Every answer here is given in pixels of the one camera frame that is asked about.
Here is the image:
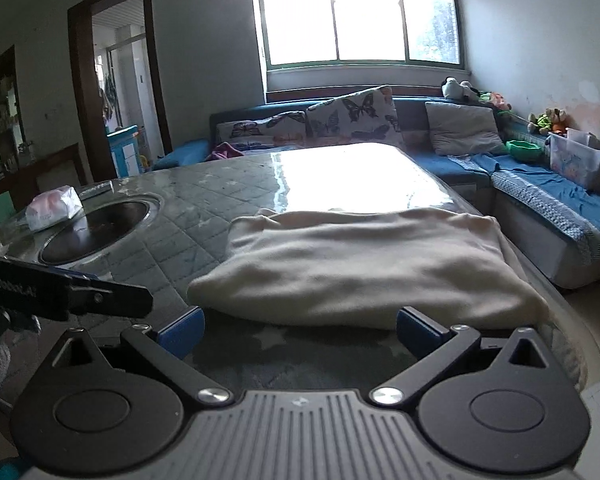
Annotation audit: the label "cream white garment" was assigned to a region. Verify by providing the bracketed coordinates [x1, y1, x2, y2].
[187, 208, 548, 330]

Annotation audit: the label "pink tissue pack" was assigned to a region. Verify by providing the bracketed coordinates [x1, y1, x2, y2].
[24, 185, 83, 232]

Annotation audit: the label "dark wooden cabinet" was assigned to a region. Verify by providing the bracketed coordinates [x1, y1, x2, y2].
[0, 47, 87, 221]

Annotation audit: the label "black round induction cooktop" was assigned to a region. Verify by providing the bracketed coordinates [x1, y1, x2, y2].
[38, 196, 160, 266]

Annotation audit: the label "grey remote control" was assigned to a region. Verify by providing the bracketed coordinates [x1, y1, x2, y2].
[79, 181, 114, 200]

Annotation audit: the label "blue corner sofa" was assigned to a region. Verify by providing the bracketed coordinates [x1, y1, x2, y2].
[151, 94, 600, 291]

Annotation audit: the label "blue white small cabinet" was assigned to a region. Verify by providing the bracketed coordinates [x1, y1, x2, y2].
[107, 125, 143, 179]

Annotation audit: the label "pink purple cloth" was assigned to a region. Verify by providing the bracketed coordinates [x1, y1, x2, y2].
[206, 142, 244, 162]

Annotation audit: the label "green plastic bowl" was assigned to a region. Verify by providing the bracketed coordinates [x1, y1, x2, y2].
[505, 140, 544, 162]

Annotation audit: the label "grey cushion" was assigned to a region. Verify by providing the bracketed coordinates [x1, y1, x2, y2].
[425, 101, 505, 156]

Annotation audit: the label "large butterfly print pillow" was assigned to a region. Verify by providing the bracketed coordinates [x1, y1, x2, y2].
[306, 86, 403, 148]

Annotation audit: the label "clear plastic storage box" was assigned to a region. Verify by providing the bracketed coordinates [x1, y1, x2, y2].
[548, 128, 600, 191]

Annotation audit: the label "long butterfly print pillow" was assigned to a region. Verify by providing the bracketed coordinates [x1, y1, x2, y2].
[215, 110, 306, 152]

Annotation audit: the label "colourful plush toys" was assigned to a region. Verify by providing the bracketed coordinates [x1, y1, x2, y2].
[528, 107, 569, 136]

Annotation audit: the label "white plush toy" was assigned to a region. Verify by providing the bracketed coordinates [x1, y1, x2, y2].
[441, 77, 480, 102]

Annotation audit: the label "dark wooden door frame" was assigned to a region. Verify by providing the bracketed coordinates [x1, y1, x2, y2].
[67, 0, 173, 182]

